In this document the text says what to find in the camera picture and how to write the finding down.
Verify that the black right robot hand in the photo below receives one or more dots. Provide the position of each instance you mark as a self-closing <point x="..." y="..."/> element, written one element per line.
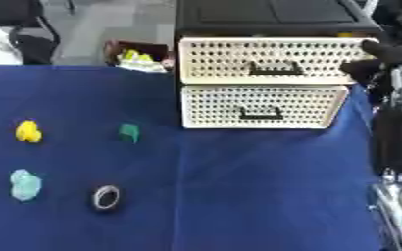
<point x="382" y="55"/>

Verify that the pale pierced drawer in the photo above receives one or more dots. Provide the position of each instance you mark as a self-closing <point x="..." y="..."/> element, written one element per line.
<point x="210" y="60"/>
<point x="210" y="108"/>

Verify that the black cabinet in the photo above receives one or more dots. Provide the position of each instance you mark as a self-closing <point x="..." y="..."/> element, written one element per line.
<point x="276" y="16"/>

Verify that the brown box with yellow items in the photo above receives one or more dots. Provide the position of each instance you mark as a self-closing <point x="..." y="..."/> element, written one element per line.
<point x="138" y="57"/>

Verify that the green block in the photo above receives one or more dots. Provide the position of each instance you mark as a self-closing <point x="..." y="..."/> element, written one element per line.
<point x="129" y="132"/>

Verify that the black tape roll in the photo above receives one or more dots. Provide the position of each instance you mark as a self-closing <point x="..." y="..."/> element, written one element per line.
<point x="105" y="197"/>

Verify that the black chair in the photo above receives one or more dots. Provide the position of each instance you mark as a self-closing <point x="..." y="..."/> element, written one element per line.
<point x="27" y="29"/>

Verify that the yellow toy duck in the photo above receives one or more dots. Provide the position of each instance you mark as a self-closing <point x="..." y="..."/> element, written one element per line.
<point x="28" y="131"/>

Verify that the pale teal soft toy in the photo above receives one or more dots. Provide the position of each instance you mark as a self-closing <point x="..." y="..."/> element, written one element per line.
<point x="25" y="185"/>

